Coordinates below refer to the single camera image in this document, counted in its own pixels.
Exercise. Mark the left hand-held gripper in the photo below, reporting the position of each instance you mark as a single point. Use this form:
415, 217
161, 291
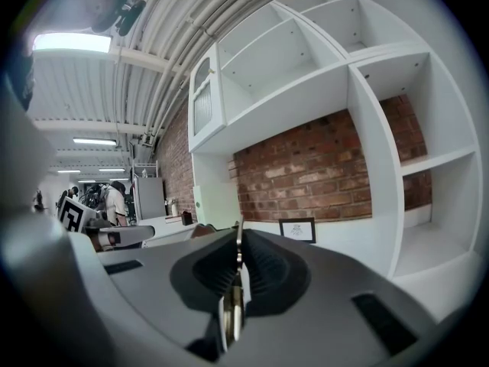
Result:
72, 216

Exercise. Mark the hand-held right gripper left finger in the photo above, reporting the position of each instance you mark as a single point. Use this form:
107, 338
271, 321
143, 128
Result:
160, 281

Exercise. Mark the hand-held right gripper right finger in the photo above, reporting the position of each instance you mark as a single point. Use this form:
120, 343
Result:
324, 281

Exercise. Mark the white side desk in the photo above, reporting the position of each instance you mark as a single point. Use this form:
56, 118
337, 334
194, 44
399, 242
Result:
164, 229

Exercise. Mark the grey cabinet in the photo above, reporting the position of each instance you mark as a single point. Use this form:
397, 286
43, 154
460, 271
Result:
151, 199

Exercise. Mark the white vase with flowers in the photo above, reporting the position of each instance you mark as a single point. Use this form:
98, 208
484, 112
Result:
172, 208

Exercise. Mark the small black box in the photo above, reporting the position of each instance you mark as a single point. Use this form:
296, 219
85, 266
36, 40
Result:
186, 218

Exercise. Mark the black framed picture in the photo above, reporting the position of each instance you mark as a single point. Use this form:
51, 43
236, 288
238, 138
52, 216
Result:
297, 230

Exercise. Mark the tall white box, green button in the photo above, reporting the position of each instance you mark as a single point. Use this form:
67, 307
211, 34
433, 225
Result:
200, 208

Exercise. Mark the ceiling light tube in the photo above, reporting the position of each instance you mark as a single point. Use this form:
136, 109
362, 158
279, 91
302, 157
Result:
111, 169
94, 141

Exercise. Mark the white shelf unit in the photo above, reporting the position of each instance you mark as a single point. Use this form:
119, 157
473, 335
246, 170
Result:
290, 101

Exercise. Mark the rectangular ceiling lamp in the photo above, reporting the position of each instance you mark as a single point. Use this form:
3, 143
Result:
72, 43

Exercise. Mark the person's head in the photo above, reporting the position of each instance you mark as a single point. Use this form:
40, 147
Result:
107, 2

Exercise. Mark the black head-worn camera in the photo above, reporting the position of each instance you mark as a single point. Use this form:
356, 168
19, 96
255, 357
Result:
130, 13

